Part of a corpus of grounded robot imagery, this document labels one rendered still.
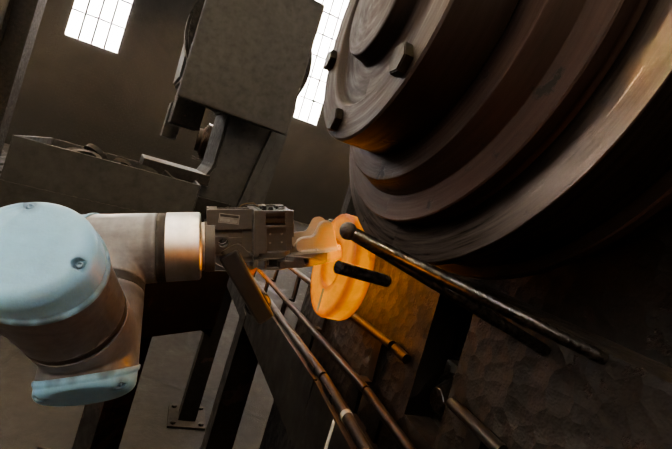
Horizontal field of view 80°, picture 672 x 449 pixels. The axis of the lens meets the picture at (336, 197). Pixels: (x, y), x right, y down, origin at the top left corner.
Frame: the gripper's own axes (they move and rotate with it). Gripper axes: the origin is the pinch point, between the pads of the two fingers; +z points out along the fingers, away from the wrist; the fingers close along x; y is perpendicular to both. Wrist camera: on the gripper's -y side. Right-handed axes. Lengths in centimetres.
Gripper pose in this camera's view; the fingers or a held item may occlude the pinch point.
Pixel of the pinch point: (343, 253)
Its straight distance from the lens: 61.3
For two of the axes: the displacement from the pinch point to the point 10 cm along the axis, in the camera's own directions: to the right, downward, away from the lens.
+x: -3.3, -1.0, 9.4
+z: 9.4, 0.0, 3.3
